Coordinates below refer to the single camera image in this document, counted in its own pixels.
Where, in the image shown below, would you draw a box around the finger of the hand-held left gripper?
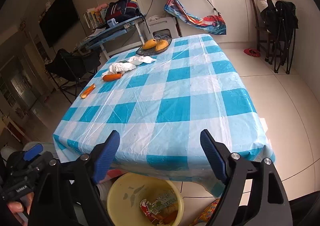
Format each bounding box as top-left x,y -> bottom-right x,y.
6,143 -> 54,174

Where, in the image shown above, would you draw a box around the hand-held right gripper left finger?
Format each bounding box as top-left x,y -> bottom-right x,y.
27,130 -> 121,226

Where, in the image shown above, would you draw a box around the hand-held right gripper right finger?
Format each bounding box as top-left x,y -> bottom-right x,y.
200,129 -> 293,226

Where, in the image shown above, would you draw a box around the yellow plastic bucket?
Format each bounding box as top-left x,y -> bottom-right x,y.
107,172 -> 184,225

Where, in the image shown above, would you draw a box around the red snack wrapper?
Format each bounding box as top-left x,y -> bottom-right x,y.
140,200 -> 155,219

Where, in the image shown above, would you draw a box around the green red juice carton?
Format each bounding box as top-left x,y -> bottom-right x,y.
140,190 -> 177,216

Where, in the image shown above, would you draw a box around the orange carrot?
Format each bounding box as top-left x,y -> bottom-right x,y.
103,73 -> 123,82

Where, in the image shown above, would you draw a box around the large white tissue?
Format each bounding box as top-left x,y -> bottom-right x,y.
109,62 -> 137,76

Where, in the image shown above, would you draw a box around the person's left hand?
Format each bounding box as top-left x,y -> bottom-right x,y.
7,192 -> 35,224

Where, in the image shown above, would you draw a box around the person's floral clothing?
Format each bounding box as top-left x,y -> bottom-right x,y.
191,198 -> 222,226

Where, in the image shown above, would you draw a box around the blue checkered tablecloth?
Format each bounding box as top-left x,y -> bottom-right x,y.
53,34 -> 277,198

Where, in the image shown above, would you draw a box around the black folding camping chair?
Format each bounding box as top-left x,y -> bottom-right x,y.
45,48 -> 102,103

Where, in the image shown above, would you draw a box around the glass fruit plate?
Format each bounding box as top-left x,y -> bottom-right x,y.
136,37 -> 173,56

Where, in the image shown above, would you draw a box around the brownish orange mango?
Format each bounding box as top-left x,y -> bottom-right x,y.
155,40 -> 169,52

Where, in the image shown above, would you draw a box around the yellow mango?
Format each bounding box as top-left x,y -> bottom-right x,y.
142,39 -> 158,50

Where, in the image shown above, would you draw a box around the loose white papers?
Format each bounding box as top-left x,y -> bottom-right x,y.
85,28 -> 107,39

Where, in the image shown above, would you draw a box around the colourful hanging bag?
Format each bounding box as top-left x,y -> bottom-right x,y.
164,0 -> 227,36

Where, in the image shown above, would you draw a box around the blue study desk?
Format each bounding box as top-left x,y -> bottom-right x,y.
79,13 -> 148,60

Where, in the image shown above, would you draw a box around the row of books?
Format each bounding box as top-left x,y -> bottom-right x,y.
82,7 -> 108,30

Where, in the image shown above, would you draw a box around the dark wooden chair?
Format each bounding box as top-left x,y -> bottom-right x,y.
246,0 -> 275,60

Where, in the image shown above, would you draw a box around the white cabinet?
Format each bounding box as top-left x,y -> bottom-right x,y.
159,0 -> 272,44

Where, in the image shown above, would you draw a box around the dark striped backpack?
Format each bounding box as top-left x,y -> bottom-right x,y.
104,0 -> 142,23

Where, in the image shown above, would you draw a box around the black folded chair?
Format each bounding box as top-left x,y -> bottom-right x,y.
260,0 -> 299,74

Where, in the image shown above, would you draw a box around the white sack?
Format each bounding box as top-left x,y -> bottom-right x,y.
257,0 -> 275,11

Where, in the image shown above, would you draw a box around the black wall television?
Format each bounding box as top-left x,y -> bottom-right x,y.
39,0 -> 80,48

